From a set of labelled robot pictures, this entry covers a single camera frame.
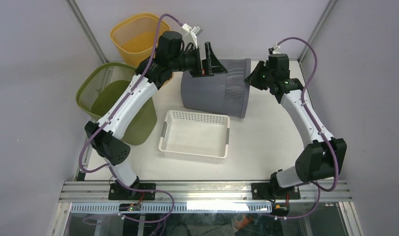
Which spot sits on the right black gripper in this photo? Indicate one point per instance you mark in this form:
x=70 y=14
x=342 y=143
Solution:
x=252 y=79

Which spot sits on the right aluminium corner post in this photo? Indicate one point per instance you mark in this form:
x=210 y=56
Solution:
x=319 y=25

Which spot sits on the white slotted cable duct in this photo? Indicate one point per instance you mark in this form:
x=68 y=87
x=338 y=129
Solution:
x=189 y=207

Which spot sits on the white perforated plastic basket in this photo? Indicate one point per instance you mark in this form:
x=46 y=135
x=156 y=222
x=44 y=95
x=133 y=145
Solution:
x=195 y=136

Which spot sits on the left aluminium corner post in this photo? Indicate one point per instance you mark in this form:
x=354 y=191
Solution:
x=86 y=30

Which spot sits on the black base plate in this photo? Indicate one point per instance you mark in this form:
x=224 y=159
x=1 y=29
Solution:
x=119 y=193
x=261 y=193

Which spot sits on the aluminium corner post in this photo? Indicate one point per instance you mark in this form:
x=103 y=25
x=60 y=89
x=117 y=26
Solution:
x=319 y=25
x=86 y=30

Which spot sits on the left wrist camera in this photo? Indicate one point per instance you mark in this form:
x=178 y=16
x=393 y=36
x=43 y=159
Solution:
x=190 y=34

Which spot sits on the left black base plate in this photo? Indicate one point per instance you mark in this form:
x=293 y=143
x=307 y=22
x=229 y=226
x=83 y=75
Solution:
x=119 y=193

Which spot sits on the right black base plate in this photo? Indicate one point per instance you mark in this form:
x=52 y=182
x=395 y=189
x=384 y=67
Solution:
x=261 y=193

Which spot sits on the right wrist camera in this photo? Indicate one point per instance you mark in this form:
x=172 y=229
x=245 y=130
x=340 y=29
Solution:
x=275 y=49

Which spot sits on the grey mesh waste bin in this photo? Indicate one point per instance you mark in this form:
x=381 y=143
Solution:
x=225 y=94

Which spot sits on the yellow mesh waste bin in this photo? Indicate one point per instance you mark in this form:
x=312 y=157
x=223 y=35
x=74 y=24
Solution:
x=134 y=37

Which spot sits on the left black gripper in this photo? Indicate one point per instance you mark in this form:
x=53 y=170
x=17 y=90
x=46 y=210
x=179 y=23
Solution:
x=210 y=65

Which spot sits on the green mesh waste bin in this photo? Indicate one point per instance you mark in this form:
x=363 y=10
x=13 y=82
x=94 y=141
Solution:
x=101 y=90

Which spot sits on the aluminium mounting rail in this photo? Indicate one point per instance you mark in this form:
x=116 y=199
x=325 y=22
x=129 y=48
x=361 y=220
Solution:
x=98 y=191

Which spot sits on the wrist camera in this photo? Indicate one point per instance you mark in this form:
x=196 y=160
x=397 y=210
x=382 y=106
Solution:
x=275 y=49
x=190 y=34

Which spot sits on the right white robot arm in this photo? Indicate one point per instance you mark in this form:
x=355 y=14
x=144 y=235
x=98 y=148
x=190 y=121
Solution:
x=323 y=154

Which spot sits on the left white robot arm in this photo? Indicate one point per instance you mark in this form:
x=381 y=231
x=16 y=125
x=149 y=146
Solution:
x=106 y=135

